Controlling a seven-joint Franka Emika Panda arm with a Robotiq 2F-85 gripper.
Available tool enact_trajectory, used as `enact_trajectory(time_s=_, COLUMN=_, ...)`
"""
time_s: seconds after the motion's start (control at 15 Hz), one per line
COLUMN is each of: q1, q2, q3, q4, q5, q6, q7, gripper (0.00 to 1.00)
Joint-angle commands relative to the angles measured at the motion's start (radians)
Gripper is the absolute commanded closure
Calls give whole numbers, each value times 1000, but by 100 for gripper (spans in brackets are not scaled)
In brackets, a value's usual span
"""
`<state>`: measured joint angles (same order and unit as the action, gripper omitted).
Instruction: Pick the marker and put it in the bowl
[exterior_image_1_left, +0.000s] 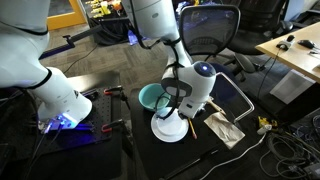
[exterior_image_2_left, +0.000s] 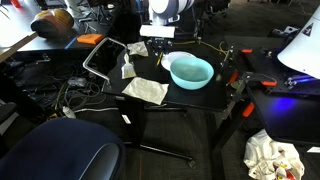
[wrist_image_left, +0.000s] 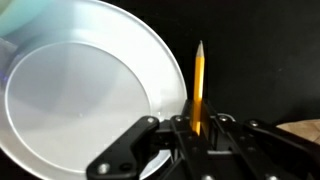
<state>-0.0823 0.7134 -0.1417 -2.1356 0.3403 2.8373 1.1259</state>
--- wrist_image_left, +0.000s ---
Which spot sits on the yellow pencil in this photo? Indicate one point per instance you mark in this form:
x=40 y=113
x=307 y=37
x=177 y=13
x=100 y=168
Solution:
x=199 y=76

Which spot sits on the teal plastic bowl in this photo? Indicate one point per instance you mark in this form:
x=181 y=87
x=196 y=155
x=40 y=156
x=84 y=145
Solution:
x=16 y=13

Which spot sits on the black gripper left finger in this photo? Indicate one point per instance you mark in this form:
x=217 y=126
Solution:
x=123 y=153

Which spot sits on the white round plate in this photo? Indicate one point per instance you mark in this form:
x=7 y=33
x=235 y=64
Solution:
x=76 y=100

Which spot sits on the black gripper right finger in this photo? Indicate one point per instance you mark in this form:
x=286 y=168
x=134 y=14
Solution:
x=266 y=150

